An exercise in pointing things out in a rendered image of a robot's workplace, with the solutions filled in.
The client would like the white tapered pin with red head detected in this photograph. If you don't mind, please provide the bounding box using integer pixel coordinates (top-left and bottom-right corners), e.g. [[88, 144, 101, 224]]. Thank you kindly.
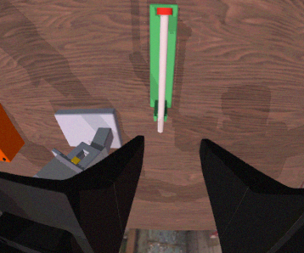
[[156, 8, 172, 132]]

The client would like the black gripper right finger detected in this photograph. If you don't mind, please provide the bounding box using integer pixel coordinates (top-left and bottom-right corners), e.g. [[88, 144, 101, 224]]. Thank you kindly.
[[198, 139, 304, 253]]

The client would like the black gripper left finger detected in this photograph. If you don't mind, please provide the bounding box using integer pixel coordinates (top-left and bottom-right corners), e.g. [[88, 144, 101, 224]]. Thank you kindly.
[[0, 134, 145, 253]]

